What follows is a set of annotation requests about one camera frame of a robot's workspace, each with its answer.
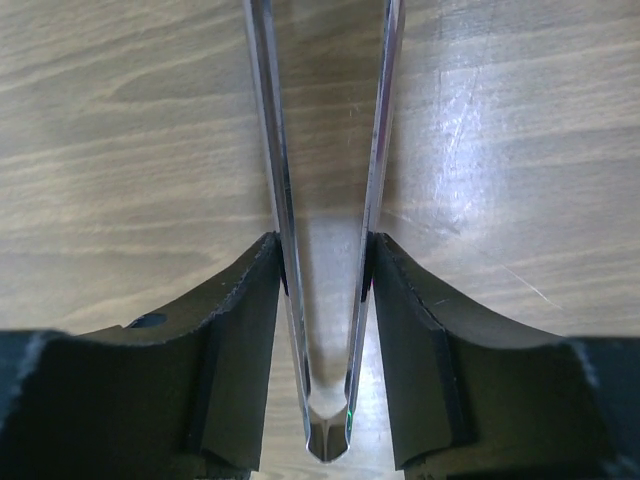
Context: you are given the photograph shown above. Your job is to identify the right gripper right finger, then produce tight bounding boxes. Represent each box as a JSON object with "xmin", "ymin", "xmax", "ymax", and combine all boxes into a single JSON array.
[{"xmin": 373, "ymin": 234, "xmax": 639, "ymax": 479}]

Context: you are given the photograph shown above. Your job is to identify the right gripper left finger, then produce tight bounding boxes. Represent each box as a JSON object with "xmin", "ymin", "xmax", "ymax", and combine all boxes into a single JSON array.
[{"xmin": 1, "ymin": 233, "xmax": 280, "ymax": 479}]

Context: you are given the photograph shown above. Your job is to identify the metal tongs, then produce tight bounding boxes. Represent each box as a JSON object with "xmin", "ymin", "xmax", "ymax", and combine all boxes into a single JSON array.
[{"xmin": 241, "ymin": 0, "xmax": 406, "ymax": 465}]

